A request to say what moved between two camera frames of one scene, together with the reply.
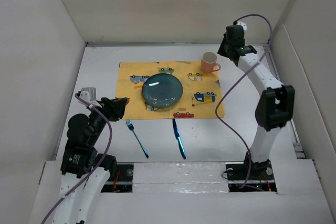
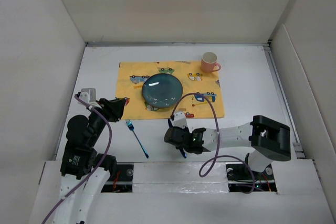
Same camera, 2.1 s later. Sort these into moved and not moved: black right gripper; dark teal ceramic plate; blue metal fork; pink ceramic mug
Moved: black right gripper
Not moved: pink ceramic mug; blue metal fork; dark teal ceramic plate
